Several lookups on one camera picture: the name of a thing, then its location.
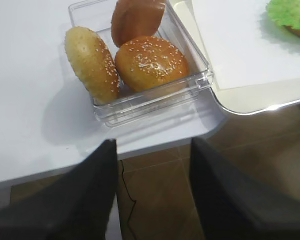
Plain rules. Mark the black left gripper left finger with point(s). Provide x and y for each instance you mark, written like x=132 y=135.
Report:
x=75 y=207

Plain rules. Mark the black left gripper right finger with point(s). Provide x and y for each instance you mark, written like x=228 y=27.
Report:
x=233 y=206

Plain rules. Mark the green lettuce leaf on bun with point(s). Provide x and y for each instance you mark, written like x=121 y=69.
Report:
x=284 y=12

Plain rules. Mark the white metal tray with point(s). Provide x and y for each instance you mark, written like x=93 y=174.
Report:
x=245 y=100

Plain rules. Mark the sesame bun top leaning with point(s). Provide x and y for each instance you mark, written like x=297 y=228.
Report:
x=92 y=63

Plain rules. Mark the sesame bun top front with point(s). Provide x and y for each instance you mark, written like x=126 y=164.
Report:
x=146 y=62

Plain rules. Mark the white parchment paper sheet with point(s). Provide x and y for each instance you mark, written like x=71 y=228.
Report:
x=243 y=45

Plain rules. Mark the clear plastic bun container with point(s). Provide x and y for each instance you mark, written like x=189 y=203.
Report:
x=130 y=105

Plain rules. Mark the bun bottom on tray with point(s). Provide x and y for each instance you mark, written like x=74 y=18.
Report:
x=294 y=31

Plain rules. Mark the plain brown bun bottom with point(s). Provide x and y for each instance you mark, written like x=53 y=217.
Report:
x=135 y=18

